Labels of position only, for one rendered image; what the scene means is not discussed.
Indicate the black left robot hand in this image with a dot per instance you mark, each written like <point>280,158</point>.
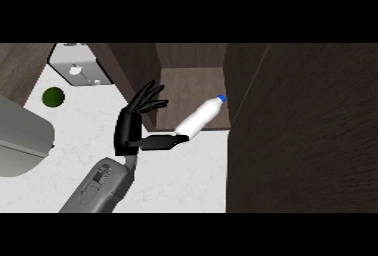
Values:
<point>128,130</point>

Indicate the brown wooden open cabinet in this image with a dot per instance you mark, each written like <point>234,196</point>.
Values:
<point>190,86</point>

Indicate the white bottle with blue cap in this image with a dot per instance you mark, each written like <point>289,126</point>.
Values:
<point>201,116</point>

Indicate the green round fruit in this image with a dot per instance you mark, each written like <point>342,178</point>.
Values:
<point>54,97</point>

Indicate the grey rounded appliance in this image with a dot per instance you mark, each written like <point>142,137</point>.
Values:
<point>23,140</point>

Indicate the brown wooden panel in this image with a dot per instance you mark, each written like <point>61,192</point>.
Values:
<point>20,66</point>

